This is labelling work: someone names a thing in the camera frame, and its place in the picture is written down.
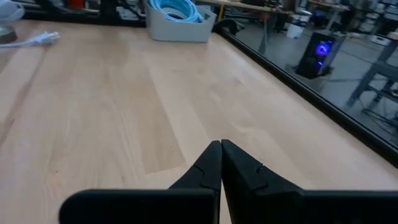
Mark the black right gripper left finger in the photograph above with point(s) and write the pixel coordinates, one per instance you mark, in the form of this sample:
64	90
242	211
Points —
186	205

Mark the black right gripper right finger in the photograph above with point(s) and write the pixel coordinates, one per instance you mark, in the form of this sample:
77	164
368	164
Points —
264	205

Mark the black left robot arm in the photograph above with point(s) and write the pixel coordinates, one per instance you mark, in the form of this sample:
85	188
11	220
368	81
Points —
107	9

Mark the grey computer stand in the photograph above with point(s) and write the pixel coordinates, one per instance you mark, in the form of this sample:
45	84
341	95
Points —
311	83

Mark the black computer tower blue light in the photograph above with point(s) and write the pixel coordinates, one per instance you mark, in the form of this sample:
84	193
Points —
314	59

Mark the white plastic bin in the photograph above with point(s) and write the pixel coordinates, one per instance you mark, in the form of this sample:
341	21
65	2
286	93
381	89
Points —
177	32

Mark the white bucket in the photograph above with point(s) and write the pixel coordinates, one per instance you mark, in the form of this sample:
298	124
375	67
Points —
294	30

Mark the wooden workbench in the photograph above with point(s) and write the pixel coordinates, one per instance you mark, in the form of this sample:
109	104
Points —
242	4

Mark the red container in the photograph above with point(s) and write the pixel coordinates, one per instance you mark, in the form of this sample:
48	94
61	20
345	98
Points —
76	3

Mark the round clear base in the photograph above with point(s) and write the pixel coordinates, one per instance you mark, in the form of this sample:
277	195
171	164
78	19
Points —
6	34

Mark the white dome device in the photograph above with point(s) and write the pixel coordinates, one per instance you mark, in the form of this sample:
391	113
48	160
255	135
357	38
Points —
9	11

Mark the black aluminium table frame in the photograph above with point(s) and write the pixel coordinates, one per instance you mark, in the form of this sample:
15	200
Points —
311	96

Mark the grey metal table frame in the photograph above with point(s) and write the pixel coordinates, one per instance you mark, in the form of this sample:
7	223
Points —
385	70

